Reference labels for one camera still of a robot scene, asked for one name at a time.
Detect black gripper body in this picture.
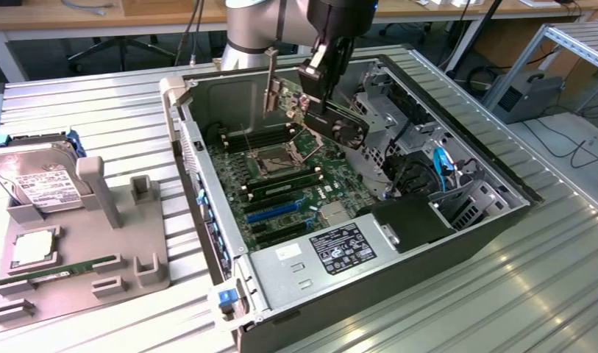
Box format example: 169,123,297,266
306,0,379,68

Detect Nvidia Quadro graphics card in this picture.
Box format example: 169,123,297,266
262,46,373,151

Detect silver disk bay cage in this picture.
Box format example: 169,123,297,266
345,60,459,163

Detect metal socket cover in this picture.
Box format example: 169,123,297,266
287,128,330,163

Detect thin locking lever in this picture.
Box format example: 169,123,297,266
239,123,255,161

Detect CPU socket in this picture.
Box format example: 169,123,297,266
249,146,306,178

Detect black stand pole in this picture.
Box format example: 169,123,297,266
445,0,505,74

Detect green motherboard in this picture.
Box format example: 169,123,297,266
206,123,374,255

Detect dark RAM stick with label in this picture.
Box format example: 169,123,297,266
247,178,323,202

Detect black expansion slot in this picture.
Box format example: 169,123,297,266
251,219,306,238
242,194,301,215
254,227,310,247

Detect silver chipset heatsink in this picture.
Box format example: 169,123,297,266
319,203,353,226

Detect blue expansion slot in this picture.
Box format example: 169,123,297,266
246,203,306,225

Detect blue disk carrier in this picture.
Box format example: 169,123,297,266
0,126,87,160

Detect silver power supply unit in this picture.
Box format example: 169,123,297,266
237,214,403,313

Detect open black PC case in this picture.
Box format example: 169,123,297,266
158,53,545,353

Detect silver hard disk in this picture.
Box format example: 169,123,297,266
0,141,93,215

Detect blue case latch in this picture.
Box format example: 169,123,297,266
217,289,239,309

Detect grey parts rack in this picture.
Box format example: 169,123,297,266
0,155,173,335

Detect silver CPU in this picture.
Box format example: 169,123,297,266
10,232,55,268

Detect green RAM stick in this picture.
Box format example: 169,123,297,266
0,256,118,287

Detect thin hanging cable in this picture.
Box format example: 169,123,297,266
178,0,206,66

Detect coiled floor cables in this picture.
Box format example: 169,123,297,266
466,65,497,93

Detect blue disk wire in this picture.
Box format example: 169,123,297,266
430,146,458,194

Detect black wire bundle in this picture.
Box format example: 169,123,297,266
381,150,441,202

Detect grey floor unit with handle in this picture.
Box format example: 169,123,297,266
489,71,566,125

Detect black air duct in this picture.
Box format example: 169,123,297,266
355,193,461,255

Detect light blue network cable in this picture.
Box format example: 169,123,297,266
62,0,117,16

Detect aluminium frame with slats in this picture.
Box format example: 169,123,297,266
482,20,598,115

